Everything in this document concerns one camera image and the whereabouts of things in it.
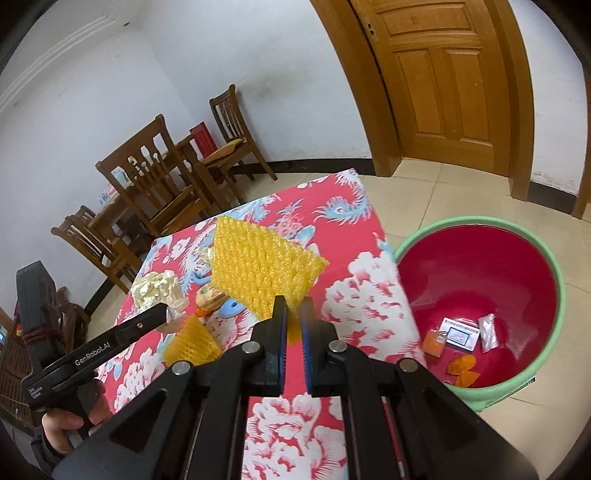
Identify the clear plastic bag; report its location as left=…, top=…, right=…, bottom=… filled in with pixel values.
left=478, top=313, right=500, bottom=352

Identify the cream foam fruit net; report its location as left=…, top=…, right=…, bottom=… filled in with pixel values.
left=130, top=271, right=189, bottom=334

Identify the wooden panel door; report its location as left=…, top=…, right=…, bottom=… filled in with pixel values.
left=351, top=0, right=509, bottom=171

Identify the person's left forearm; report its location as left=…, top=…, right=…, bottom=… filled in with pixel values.
left=0, top=418, right=70, bottom=480

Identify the red floral tablecloth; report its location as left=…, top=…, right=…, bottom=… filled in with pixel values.
left=111, top=168, right=426, bottom=480

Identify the small yellow foam net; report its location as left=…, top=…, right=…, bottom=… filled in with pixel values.
left=164, top=315, right=222, bottom=367

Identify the red basin with green rim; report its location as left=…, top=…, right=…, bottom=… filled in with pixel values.
left=392, top=217, right=568, bottom=414

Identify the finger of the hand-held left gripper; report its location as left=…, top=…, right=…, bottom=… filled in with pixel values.
left=110, top=302, right=169, bottom=346

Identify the person's left hand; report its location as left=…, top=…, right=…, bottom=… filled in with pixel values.
left=41, top=378, right=112, bottom=455

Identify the small orange box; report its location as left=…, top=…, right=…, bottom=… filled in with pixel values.
left=422, top=330, right=450, bottom=355

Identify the large yellow foam net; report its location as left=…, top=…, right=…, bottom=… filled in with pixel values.
left=210, top=215, right=329, bottom=344

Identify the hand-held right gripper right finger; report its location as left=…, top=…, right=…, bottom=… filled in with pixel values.
left=300, top=298, right=539, bottom=480

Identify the yellow seat cushion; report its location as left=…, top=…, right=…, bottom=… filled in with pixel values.
left=202, top=137, right=244, bottom=163

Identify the wooden chair with cushion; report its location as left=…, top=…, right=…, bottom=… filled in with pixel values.
left=209, top=84, right=279, bottom=204

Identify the wooden door frame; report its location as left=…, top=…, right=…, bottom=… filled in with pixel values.
left=573, top=182, right=591, bottom=220
left=309, top=0, right=543, bottom=201

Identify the white medicine box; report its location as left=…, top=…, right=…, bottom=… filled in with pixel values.
left=438, top=318, right=481, bottom=349

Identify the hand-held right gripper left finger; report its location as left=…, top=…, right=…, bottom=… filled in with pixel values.
left=51, top=295, right=289, bottom=480

